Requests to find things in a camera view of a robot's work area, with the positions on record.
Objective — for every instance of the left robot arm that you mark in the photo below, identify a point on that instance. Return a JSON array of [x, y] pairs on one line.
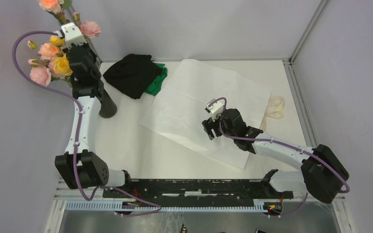
[[80, 166]]

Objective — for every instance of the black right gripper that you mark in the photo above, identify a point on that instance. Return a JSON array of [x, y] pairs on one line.
[[209, 124]]

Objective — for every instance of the black cylindrical vase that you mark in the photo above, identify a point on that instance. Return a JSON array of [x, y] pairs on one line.
[[108, 107]]

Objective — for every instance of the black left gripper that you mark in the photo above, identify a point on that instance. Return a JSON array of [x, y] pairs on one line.
[[86, 47]]

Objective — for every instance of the peach rose stem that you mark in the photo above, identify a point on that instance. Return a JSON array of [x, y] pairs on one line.
[[56, 8], [51, 50]]

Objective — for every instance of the black cloth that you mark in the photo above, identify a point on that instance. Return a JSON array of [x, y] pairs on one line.
[[133, 74]]

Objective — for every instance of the white paper bouquet wrap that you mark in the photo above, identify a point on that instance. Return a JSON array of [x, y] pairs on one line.
[[178, 110]]

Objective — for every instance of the yellow rose stem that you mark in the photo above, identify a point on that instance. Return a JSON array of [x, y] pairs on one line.
[[60, 64]]

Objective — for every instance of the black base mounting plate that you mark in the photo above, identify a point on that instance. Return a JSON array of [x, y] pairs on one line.
[[204, 193]]

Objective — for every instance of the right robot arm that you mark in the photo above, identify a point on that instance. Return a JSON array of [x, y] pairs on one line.
[[318, 171]]

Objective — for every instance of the green cloth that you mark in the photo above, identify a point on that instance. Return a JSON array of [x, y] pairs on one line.
[[155, 87]]

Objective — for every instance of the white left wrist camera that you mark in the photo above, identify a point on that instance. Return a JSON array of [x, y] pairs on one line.
[[72, 35]]

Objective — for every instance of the cream printed ribbon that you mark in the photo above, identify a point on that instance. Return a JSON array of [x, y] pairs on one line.
[[275, 109]]

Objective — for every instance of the pink rose stem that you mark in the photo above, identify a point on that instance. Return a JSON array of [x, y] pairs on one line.
[[89, 29]]

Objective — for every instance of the pink roses in vase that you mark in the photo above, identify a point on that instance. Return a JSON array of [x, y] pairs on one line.
[[43, 74]]

